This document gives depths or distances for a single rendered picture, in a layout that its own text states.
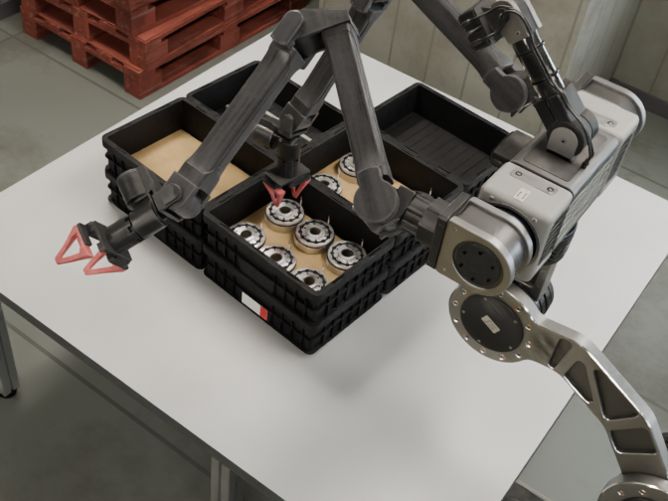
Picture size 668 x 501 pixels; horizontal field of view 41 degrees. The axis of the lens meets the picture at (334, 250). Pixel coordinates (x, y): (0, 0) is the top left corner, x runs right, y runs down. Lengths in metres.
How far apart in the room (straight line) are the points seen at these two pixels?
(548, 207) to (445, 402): 0.85
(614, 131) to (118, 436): 1.87
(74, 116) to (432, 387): 2.41
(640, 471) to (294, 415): 0.78
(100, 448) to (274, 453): 0.97
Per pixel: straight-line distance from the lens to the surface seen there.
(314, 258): 2.31
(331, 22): 1.67
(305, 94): 2.15
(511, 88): 1.89
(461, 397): 2.25
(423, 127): 2.80
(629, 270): 2.73
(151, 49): 4.14
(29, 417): 3.05
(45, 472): 2.93
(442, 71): 4.20
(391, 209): 1.50
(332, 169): 2.58
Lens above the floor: 2.46
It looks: 44 degrees down
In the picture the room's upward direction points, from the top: 8 degrees clockwise
